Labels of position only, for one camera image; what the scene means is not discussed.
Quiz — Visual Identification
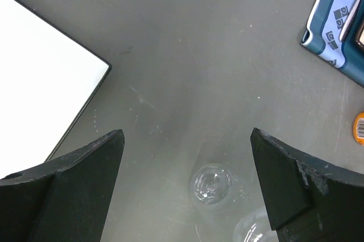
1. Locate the blue patterned placemat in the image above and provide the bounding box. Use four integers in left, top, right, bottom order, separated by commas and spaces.
300, 0, 363, 85

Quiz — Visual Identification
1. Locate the square floral plate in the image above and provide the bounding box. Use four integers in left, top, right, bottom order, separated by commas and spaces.
355, 21, 364, 50

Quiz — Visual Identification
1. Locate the silver fork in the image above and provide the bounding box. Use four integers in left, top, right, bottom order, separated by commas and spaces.
339, 0, 361, 42

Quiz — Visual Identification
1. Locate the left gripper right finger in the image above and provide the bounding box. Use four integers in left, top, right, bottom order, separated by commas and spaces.
250, 128, 363, 241

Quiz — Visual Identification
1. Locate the orange juice bottle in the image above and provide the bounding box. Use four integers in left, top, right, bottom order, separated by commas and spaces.
352, 112, 364, 145

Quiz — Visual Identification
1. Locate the blue cap water bottle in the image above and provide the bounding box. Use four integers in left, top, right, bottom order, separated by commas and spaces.
233, 207, 279, 242

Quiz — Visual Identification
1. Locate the clear glass bottle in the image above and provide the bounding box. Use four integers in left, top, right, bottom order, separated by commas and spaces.
189, 163, 250, 212

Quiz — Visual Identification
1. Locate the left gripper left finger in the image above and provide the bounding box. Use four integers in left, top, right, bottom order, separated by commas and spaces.
1, 129, 125, 241

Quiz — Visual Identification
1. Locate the white notebook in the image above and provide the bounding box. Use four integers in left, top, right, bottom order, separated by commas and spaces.
1, 0, 112, 177

